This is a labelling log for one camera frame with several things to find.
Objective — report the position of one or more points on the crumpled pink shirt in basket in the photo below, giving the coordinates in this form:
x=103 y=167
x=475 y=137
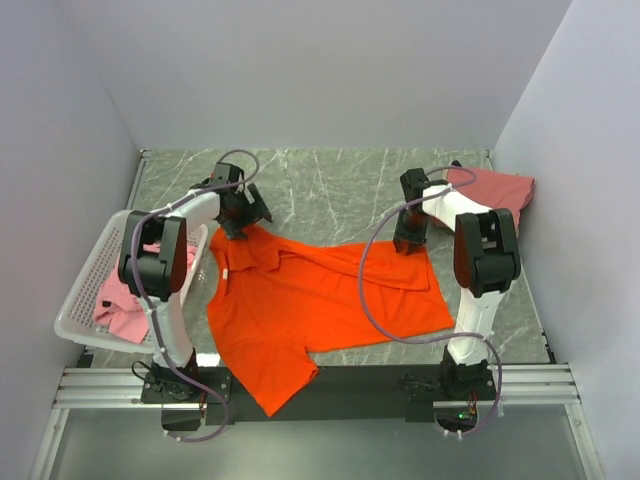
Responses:
x=119 y=311

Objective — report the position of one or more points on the white plastic laundry basket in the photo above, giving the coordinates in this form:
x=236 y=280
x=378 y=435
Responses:
x=90 y=295

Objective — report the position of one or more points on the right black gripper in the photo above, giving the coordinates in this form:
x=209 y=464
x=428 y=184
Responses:
x=416 y=240

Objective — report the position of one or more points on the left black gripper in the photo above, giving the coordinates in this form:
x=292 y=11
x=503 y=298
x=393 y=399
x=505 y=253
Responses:
x=255 y=212

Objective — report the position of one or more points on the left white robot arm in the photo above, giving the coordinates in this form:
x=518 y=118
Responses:
x=198 y=206

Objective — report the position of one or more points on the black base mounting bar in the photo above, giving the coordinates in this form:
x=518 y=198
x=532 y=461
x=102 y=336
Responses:
x=408 y=392

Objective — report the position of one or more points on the orange polo shirt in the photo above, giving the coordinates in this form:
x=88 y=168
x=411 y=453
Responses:
x=278 y=301

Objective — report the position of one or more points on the folded pink t shirt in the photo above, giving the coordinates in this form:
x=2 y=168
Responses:
x=500 y=190

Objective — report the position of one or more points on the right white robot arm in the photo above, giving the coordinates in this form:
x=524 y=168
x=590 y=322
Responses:
x=486 y=261

